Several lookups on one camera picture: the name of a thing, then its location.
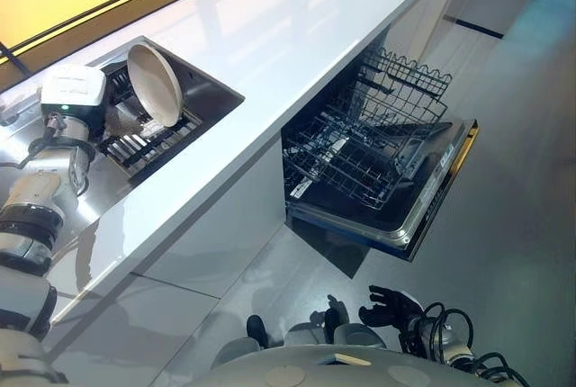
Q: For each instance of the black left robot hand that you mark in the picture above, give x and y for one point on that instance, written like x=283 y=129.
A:
x=74 y=87

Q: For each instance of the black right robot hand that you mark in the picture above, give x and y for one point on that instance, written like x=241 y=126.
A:
x=390 y=310

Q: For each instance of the beige round plate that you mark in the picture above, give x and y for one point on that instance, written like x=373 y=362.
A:
x=155 y=85

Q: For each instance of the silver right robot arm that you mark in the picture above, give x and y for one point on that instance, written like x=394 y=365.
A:
x=454 y=348

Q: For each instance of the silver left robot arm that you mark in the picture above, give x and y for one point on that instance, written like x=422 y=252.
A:
x=31 y=189

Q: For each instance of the open dishwasher door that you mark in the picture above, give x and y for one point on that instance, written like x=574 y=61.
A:
x=405 y=220

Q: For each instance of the silver right robot leg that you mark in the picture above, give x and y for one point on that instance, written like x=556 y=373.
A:
x=346 y=333

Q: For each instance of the silver robot leg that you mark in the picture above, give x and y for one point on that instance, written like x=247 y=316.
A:
x=346 y=333
x=245 y=344

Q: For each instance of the grey robot torso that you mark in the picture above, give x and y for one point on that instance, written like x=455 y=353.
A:
x=315 y=366

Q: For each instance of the black sink dish rack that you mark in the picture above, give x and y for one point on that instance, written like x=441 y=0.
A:
x=148 y=146

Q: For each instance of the stainless steel sink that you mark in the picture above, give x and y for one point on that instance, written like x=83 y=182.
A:
x=211 y=94

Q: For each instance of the silver left robot leg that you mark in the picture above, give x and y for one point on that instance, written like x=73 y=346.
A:
x=245 y=344

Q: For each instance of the white kitchen cabinet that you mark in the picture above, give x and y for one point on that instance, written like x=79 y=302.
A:
x=216 y=234

